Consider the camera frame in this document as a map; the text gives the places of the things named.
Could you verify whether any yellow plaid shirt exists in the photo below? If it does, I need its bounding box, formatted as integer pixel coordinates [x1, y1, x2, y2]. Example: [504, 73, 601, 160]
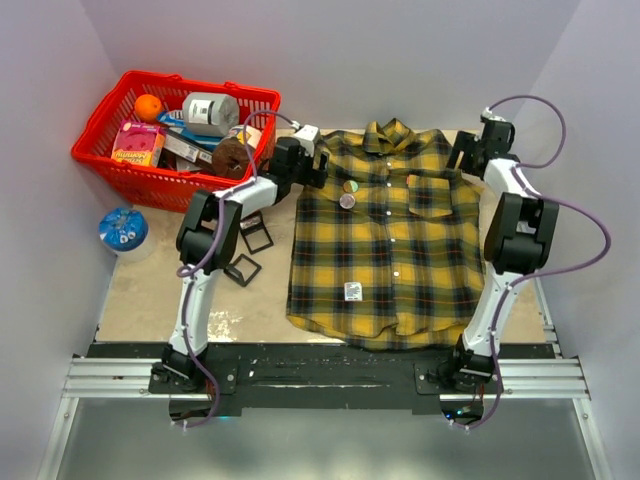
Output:
[286, 119, 485, 350]

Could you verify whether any orange fruit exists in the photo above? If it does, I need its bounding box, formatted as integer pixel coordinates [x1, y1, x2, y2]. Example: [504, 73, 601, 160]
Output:
[134, 94, 165, 123]

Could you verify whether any black brooch display stand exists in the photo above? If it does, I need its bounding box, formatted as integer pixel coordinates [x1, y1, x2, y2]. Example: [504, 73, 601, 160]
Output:
[224, 254, 262, 288]

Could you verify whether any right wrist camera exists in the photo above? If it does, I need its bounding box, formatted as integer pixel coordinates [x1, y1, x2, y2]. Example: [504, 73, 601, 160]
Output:
[480, 107, 506, 123]

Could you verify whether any white paper cup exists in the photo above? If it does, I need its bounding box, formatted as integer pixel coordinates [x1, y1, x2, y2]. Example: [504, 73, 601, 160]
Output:
[227, 125, 262, 150]

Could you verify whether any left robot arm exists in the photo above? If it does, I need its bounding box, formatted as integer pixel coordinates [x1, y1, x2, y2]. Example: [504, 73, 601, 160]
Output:
[152, 136, 328, 392]

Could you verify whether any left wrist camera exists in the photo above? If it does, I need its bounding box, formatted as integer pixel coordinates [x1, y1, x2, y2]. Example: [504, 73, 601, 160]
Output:
[292, 124, 321, 156]

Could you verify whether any red plastic shopping basket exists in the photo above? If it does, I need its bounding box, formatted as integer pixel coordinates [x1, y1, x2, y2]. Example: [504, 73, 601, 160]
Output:
[71, 70, 281, 212]

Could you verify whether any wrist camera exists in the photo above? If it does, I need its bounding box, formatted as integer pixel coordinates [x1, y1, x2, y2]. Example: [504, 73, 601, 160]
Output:
[292, 124, 321, 156]
[480, 107, 506, 123]

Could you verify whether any round green white brooch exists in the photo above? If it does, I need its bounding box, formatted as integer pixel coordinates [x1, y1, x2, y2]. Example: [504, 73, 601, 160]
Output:
[343, 180, 359, 193]

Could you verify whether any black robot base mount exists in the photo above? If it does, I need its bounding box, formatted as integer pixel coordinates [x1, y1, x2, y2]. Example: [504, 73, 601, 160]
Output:
[149, 343, 501, 419]

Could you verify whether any pink snack box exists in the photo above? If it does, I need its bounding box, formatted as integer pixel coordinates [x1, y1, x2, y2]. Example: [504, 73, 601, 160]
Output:
[111, 120, 166, 167]

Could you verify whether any brown chocolate donut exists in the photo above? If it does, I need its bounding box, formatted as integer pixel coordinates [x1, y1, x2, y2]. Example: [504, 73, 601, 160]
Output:
[212, 137, 249, 180]

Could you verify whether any grey cylindrical can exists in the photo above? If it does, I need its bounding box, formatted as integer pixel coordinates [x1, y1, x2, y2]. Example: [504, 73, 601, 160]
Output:
[182, 92, 240, 137]

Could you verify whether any blue lidded plastic tub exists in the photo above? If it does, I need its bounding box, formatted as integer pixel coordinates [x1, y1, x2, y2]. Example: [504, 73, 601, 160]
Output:
[98, 207, 149, 254]

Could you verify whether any blue white flat box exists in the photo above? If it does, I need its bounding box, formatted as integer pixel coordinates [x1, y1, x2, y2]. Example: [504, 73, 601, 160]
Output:
[157, 110, 222, 170]

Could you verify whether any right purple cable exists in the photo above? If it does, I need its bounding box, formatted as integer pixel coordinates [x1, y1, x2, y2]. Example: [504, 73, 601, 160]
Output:
[449, 93, 614, 431]

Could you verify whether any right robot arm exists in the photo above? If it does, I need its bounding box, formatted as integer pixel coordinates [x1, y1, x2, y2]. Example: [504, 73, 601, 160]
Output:
[443, 114, 559, 393]

